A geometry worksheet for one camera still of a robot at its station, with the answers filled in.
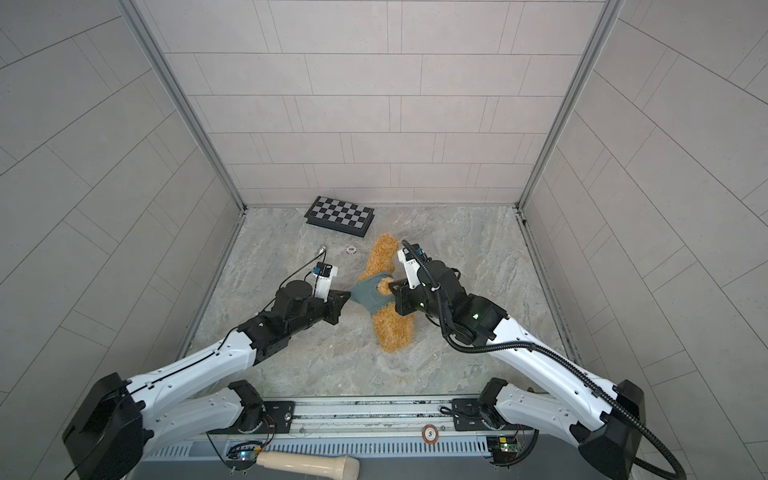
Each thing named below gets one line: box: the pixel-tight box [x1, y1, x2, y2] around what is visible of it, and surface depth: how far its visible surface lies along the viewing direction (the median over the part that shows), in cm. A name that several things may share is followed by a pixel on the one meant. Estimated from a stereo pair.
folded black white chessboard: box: [304, 196, 375, 238], surface depth 111 cm
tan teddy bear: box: [358, 234, 414, 354], surface depth 71 cm
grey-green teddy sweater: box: [350, 272, 397, 316], surface depth 75 cm
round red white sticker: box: [421, 424, 439, 444], surface depth 71 cm
